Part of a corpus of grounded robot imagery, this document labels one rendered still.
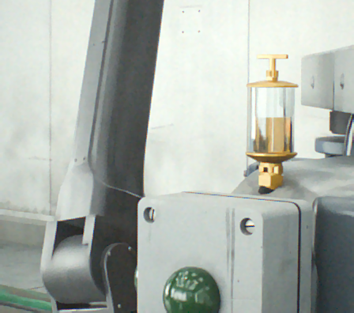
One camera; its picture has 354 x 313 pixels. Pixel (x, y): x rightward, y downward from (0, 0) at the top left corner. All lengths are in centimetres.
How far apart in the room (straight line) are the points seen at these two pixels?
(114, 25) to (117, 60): 3
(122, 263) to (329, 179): 29
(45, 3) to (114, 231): 736
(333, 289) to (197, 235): 7
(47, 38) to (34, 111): 64
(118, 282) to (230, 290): 32
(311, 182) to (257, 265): 10
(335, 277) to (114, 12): 43
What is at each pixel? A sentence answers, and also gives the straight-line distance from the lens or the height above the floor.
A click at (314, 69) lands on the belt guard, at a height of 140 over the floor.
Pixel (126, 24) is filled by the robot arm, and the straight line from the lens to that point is 83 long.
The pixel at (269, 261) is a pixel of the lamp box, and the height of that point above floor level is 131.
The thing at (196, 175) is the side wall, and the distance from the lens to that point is 703.
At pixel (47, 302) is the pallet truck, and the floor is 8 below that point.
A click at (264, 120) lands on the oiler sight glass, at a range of 51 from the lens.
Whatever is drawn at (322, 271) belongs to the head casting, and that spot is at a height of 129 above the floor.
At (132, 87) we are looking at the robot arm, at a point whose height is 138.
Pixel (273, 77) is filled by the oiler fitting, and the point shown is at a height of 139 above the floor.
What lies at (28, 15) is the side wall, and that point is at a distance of 824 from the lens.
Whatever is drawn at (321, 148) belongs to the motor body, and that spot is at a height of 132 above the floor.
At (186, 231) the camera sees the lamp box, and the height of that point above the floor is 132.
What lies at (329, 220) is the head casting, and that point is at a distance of 47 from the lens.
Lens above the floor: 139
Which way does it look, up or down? 3 degrees down
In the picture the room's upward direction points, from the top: straight up
